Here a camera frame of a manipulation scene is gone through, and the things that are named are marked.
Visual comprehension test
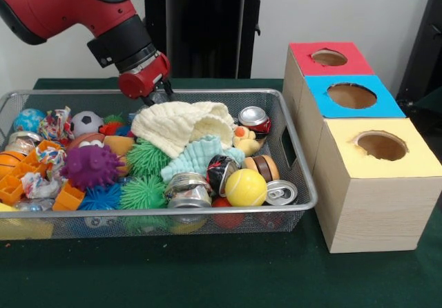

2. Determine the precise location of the purple spiky ball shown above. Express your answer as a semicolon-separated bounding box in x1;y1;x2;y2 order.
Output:
62;144;125;190

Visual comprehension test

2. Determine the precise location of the black side stand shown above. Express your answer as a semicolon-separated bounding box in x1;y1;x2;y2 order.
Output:
397;0;442;112

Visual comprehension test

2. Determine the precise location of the light teal cloth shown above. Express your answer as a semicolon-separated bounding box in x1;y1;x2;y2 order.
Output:
160;135;244;184

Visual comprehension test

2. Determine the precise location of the small orange basketball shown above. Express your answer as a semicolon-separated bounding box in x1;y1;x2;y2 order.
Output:
0;150;28;180

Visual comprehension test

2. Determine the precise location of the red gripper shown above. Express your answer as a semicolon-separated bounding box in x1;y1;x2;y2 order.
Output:
118;51;174;107

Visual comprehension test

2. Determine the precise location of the small soccer ball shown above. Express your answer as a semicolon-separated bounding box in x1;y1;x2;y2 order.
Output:
70;110;104;138

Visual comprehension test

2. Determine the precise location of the clear shallow mesh bin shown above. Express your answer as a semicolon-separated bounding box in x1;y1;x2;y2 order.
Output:
0;89;318;241

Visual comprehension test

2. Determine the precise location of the crushed silver can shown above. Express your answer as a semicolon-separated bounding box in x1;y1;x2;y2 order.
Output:
164;172;213;209

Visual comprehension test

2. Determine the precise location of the cream knitted cloth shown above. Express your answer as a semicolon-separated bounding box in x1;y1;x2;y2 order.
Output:
131;101;237;158

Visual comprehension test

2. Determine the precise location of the silver can with pull tab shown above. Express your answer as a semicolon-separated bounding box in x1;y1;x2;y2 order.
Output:
265;180;299;206

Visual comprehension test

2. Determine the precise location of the dark green table cloth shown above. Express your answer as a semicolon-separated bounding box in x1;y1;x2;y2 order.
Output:
0;79;442;308

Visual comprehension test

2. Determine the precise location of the wooden box with three holes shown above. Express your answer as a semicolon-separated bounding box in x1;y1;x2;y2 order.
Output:
282;42;442;254

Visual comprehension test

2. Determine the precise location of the red soda can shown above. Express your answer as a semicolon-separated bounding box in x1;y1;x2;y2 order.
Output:
238;106;272;139

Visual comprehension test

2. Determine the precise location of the yellow tennis ball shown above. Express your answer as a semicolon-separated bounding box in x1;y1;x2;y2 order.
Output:
224;169;268;207

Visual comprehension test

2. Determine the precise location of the green spiky ball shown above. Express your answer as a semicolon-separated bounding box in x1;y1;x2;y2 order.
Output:
117;175;169;211

